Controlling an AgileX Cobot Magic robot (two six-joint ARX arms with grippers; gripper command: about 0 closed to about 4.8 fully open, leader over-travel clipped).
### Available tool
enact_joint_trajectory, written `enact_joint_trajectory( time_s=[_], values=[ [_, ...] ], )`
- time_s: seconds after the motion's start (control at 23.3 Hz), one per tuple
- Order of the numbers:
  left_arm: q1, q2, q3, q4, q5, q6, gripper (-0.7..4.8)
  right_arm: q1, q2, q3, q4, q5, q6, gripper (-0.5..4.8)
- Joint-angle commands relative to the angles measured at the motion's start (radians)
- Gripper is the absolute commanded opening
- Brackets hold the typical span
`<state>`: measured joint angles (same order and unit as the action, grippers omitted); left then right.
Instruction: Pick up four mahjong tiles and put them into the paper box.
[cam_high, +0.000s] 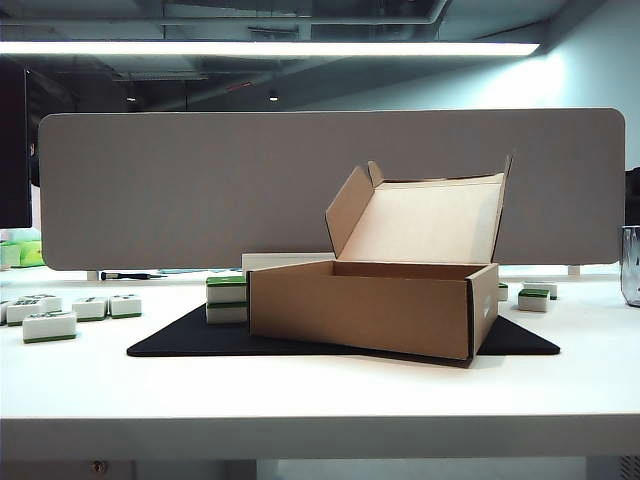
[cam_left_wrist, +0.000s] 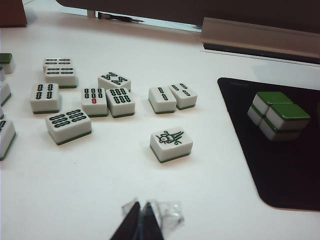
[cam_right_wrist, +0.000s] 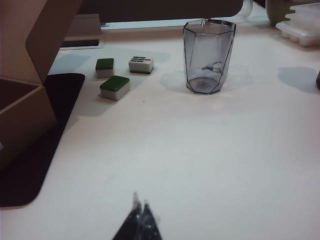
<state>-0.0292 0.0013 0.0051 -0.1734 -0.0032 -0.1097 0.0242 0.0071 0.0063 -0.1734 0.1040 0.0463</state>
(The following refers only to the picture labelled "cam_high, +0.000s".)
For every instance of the white green mahjong tile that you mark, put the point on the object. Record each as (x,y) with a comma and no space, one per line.
(50,301)
(49,327)
(90,308)
(532,301)
(21,311)
(542,286)
(503,292)
(227,289)
(125,305)

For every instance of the brown cardboard box open lid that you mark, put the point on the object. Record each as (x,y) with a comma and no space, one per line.
(360,315)

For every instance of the black rectangular mat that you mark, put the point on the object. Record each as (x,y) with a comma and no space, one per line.
(200,335)

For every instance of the grey fabric desk divider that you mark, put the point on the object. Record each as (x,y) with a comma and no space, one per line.
(175,190)

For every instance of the long ceiling light strip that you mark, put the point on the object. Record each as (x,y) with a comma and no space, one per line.
(270,48)

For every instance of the white divider foot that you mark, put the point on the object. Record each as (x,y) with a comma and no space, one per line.
(573,270)
(91,275)

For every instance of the green white packages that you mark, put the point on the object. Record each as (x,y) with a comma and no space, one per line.
(22,252)

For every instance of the clear glass container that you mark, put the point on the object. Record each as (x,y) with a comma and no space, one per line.
(631,265)

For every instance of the dark office chair back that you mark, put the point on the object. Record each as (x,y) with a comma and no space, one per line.
(633,195)

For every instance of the black monitor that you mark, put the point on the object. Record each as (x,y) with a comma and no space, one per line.
(14,145)

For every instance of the brass screw in desk frame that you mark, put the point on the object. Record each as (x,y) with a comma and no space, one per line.
(98,466)

